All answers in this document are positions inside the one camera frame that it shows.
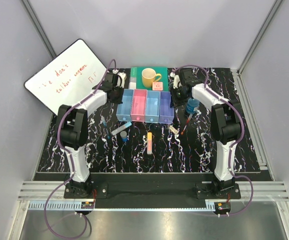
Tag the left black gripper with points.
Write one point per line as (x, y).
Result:
(119, 101)

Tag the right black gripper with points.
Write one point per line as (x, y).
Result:
(175, 102)

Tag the light blue bin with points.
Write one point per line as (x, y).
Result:
(123, 112)

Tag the pink bin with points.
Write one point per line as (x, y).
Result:
(138, 108)

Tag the pink cube box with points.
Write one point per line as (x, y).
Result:
(157, 86)

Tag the sky blue bin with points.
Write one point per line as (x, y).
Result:
(152, 110)

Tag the green book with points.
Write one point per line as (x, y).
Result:
(136, 76)

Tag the yellow mug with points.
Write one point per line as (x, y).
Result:
(149, 76)

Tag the purple bin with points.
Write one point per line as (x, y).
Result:
(166, 112)

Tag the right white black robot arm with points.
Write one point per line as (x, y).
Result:
(226, 124)

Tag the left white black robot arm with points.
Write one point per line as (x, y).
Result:
(72, 132)

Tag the blue ink bottle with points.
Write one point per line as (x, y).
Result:
(192, 105)

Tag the red pen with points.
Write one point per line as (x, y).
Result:
(186, 124)

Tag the blue pen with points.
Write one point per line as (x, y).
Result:
(103, 120)

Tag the small white eraser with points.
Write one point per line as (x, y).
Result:
(173, 130)

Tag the grey marker with blue cap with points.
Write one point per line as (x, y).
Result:
(121, 128)

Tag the white dry-erase board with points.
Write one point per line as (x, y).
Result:
(68, 78)

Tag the orange pink highlighter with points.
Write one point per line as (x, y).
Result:
(149, 143)

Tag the black marble pattern mat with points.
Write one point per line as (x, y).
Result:
(194, 151)

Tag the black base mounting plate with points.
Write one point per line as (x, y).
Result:
(200, 185)

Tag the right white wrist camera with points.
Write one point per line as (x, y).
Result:
(176, 80)

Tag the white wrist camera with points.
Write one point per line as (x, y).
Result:
(176, 80)
(120, 79)

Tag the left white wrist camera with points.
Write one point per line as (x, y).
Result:
(120, 79)

